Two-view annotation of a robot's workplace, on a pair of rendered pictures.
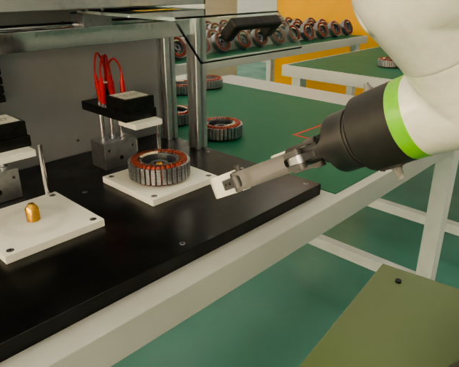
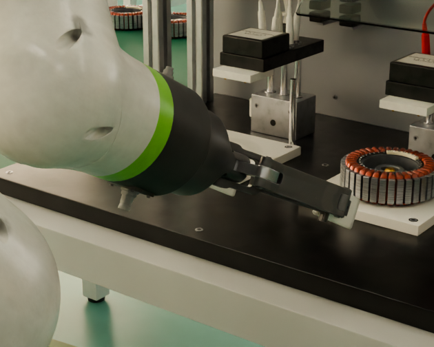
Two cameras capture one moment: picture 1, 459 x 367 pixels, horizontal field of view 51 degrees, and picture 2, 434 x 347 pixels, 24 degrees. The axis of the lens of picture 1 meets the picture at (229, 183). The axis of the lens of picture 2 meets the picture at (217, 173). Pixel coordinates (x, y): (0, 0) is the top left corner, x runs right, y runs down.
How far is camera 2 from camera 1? 1.05 m
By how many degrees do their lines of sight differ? 77
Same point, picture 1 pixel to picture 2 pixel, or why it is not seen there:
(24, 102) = (401, 38)
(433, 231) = not seen: outside the picture
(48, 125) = not seen: hidden behind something
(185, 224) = (251, 226)
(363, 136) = not seen: hidden behind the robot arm
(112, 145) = (422, 133)
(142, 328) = (82, 257)
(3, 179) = (279, 109)
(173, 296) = (114, 252)
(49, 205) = (258, 150)
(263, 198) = (367, 272)
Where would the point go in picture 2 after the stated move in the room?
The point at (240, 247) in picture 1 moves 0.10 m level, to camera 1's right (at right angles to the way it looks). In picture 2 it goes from (231, 280) to (246, 328)
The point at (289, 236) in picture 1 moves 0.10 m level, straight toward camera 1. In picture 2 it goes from (305, 328) to (199, 327)
